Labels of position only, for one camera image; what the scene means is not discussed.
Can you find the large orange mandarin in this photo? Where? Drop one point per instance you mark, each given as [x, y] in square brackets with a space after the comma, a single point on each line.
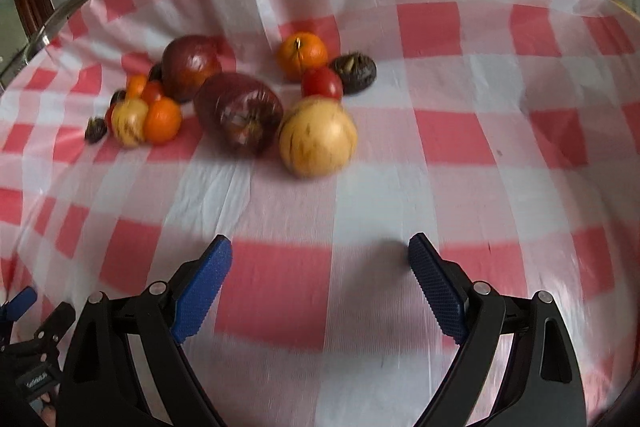
[300, 52]

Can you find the large dark red apple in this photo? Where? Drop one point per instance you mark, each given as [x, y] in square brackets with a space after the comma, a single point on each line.
[240, 110]

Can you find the large yellow striped melon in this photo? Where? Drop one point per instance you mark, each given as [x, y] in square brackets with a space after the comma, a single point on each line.
[317, 137]

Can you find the small dark fruit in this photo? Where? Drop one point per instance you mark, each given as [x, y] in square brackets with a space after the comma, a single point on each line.
[96, 130]

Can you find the dark brown mangosteen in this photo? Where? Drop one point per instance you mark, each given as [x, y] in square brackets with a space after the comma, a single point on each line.
[357, 72]

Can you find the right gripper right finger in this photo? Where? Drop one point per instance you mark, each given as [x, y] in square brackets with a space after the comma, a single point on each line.
[541, 385]

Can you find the small yellow striped melon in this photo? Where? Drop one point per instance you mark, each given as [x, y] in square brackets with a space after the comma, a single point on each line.
[127, 121]

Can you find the small orange fruit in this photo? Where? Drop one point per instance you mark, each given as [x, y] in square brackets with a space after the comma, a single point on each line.
[135, 86]

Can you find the steel cooking pot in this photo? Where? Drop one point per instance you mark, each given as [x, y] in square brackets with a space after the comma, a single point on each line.
[42, 38]

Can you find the small orange mandarin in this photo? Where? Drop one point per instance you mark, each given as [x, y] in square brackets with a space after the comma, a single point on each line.
[162, 122]

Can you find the small red tomato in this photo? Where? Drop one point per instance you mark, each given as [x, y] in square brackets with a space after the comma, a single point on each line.
[152, 92]

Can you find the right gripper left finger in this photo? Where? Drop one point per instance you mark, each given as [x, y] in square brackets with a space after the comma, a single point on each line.
[100, 384]

